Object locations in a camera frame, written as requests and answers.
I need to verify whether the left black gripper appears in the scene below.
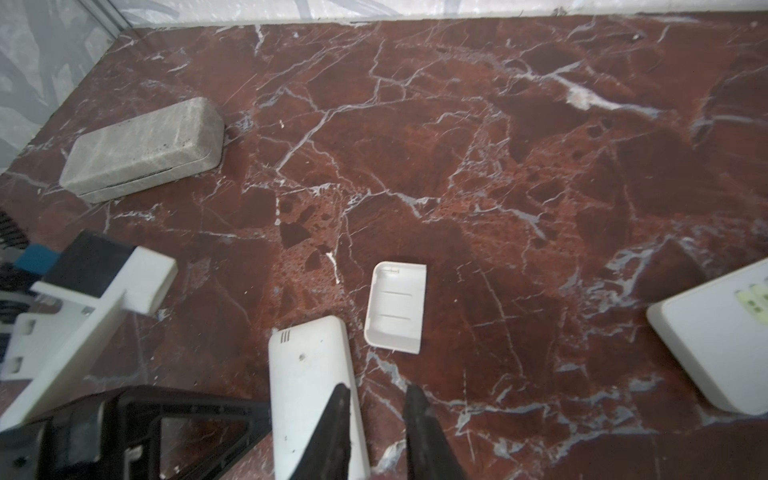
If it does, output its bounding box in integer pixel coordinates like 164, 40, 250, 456
1, 386, 272, 479

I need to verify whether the white remote control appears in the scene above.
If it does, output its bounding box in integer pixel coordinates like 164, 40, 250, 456
646, 259, 767, 416
268, 316, 370, 479

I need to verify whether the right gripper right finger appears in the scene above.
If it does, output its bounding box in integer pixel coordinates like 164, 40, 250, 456
403, 384, 466, 480

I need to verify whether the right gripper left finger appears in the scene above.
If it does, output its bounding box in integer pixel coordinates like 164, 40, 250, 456
290, 383, 351, 480

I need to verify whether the grey glasses case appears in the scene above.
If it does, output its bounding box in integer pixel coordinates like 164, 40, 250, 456
59, 97, 225, 203

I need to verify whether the white battery cover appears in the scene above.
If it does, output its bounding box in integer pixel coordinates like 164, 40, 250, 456
364, 261, 427, 355

